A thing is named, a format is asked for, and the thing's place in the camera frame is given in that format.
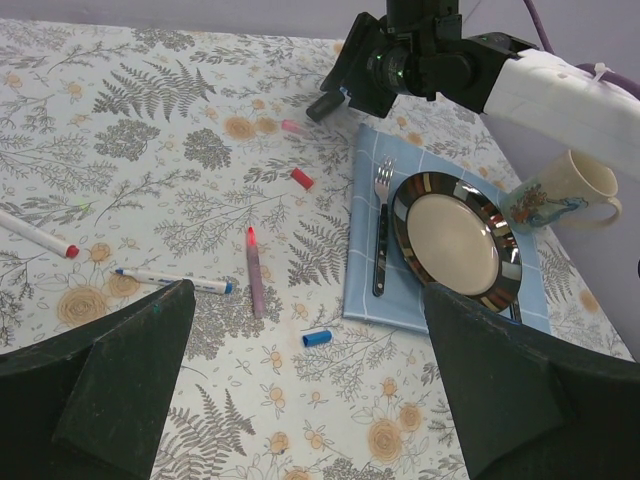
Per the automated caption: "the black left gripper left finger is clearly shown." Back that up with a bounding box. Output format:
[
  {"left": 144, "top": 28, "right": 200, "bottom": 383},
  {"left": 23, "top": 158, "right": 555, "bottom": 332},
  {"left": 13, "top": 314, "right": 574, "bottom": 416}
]
[{"left": 1, "top": 280, "right": 195, "bottom": 479}]

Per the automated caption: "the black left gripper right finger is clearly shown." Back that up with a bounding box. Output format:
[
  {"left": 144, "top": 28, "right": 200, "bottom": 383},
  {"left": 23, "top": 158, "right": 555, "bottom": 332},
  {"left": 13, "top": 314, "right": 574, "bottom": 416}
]
[{"left": 424, "top": 283, "right": 639, "bottom": 479}]

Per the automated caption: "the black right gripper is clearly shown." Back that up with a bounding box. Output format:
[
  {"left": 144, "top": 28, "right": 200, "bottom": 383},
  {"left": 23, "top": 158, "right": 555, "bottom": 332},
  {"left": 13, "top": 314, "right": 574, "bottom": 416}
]
[{"left": 305, "top": 0, "right": 474, "bottom": 122}]

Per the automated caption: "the white blue marker pen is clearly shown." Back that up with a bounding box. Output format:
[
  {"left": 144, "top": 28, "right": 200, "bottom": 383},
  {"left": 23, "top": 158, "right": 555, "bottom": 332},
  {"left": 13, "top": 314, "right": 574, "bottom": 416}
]
[{"left": 114, "top": 268, "right": 233, "bottom": 294}]

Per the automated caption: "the pink marker pen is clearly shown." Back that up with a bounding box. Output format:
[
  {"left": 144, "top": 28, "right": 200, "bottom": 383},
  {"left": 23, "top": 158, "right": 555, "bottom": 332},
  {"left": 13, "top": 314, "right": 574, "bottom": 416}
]
[{"left": 246, "top": 227, "right": 265, "bottom": 319}]

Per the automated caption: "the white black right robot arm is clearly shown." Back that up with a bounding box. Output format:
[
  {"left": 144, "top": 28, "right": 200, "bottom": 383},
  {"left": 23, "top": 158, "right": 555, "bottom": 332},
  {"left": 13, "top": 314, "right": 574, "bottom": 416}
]
[{"left": 306, "top": 1, "right": 639, "bottom": 178}]

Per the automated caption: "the red pen cap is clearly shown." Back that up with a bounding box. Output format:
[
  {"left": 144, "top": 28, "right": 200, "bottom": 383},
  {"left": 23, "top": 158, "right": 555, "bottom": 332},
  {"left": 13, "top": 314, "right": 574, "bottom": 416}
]
[{"left": 290, "top": 168, "right": 314, "bottom": 191}]

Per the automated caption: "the white red marker pen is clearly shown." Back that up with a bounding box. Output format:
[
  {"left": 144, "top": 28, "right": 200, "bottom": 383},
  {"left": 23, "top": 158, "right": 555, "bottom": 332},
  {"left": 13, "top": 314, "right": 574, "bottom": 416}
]
[{"left": 1, "top": 210, "right": 80, "bottom": 259}]

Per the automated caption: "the blue pen cap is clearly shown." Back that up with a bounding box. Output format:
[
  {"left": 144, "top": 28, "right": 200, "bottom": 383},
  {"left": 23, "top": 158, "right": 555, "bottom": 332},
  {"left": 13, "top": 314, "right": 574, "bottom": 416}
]
[{"left": 302, "top": 330, "right": 332, "bottom": 348}]

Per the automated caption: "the striped rim cream plate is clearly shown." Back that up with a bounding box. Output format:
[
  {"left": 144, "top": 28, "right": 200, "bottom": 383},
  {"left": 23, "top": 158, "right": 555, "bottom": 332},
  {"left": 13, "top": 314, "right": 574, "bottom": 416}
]
[{"left": 391, "top": 171, "right": 523, "bottom": 313}]

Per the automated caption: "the cream painted mug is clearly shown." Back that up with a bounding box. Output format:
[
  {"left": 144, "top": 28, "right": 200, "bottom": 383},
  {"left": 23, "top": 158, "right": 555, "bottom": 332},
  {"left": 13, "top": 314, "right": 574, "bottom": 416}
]
[{"left": 500, "top": 150, "right": 622, "bottom": 233}]

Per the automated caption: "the floral patterned tablecloth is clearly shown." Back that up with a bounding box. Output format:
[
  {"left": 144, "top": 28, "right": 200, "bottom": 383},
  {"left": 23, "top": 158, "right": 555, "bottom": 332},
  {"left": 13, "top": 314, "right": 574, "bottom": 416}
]
[{"left": 0, "top": 18, "right": 635, "bottom": 480}]

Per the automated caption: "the knife black handle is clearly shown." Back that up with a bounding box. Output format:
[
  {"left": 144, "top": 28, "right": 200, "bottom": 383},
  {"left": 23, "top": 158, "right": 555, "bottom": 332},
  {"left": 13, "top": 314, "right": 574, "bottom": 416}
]
[{"left": 509, "top": 300, "right": 523, "bottom": 324}]

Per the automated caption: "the silver fork black handle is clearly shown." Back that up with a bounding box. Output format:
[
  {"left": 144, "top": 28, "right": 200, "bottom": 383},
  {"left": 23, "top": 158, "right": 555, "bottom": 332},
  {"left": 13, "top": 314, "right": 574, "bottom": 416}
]
[{"left": 373, "top": 156, "right": 395, "bottom": 297}]

